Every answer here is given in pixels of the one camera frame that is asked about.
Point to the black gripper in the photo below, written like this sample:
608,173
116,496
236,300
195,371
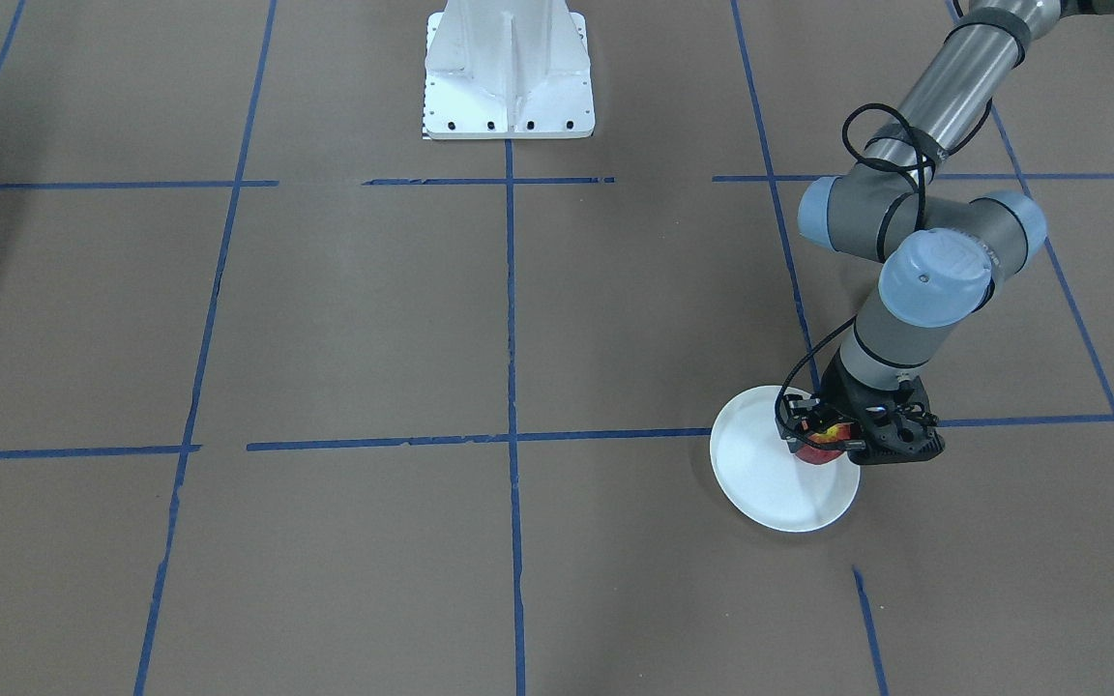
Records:
838,391

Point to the red yellow apple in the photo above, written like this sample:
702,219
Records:
822,447

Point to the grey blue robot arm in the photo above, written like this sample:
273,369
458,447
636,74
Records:
940,260

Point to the white round plate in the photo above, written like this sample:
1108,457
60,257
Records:
757,472

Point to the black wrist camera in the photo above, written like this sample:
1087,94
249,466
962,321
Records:
900,418

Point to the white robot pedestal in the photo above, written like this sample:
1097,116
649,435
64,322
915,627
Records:
507,69

